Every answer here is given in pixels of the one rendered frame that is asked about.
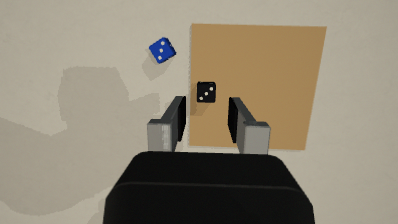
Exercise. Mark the tan flat mat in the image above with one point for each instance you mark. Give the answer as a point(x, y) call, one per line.
point(272, 69)

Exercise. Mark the blue die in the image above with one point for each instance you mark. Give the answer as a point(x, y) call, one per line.
point(162, 50)

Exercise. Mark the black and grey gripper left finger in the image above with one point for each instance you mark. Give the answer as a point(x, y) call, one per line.
point(163, 134)

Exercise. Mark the black die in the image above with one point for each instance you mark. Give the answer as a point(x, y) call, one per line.
point(206, 92)

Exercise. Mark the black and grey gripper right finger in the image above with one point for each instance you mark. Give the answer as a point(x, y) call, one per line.
point(251, 136)

